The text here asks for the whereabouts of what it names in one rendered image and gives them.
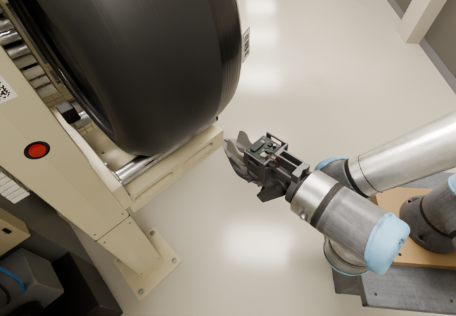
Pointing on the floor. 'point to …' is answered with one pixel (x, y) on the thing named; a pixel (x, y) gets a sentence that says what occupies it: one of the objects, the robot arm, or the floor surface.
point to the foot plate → (142, 288)
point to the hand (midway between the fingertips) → (227, 145)
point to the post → (65, 173)
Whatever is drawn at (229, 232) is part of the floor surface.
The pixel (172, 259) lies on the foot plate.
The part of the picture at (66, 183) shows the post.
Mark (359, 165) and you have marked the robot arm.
